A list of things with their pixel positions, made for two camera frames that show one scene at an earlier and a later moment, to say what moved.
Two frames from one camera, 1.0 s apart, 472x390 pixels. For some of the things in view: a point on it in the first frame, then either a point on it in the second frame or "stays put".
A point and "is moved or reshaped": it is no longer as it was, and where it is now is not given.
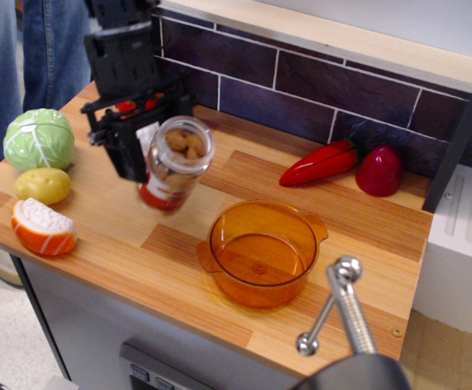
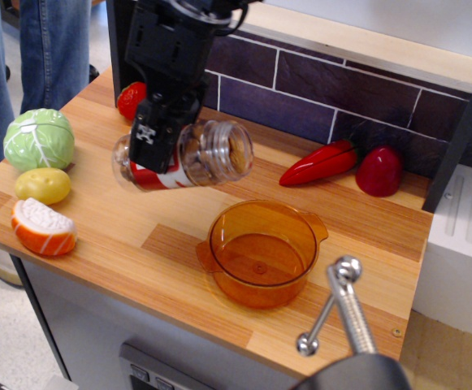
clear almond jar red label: x=179 y=152 is moved or reshaped
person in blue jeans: x=56 y=67 stays put
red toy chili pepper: x=329 y=160 stays put
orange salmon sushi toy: x=41 y=229 stays put
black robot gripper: x=121 y=67 -> x=171 y=41
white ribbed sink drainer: x=456 y=279 stays put
